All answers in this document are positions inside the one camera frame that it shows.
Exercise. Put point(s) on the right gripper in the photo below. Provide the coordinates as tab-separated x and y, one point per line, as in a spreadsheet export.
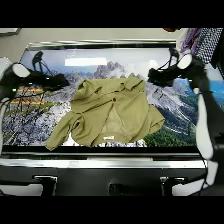
156	76

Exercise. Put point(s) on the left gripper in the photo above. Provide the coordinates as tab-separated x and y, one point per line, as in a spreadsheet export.
57	80

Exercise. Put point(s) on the olive green shirt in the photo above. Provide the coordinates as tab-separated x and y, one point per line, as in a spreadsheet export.
116	110

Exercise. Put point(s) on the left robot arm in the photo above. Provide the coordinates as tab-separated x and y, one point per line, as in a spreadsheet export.
13	80

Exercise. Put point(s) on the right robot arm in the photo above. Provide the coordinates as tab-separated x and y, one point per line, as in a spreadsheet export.
204	110

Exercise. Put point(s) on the brown clothes hanger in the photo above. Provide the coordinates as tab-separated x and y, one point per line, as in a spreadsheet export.
30	102
31	90

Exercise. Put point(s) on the purple garment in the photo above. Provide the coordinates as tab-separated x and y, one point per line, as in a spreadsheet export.
192	38

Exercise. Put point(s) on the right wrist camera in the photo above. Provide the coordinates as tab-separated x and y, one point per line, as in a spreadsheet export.
173	52

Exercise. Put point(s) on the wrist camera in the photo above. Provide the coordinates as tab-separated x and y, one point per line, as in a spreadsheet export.
38	56
173	52

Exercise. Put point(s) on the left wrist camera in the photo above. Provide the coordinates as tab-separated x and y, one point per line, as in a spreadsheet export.
38	56

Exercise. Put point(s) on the silver frame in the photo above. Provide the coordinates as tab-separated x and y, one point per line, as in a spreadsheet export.
100	163

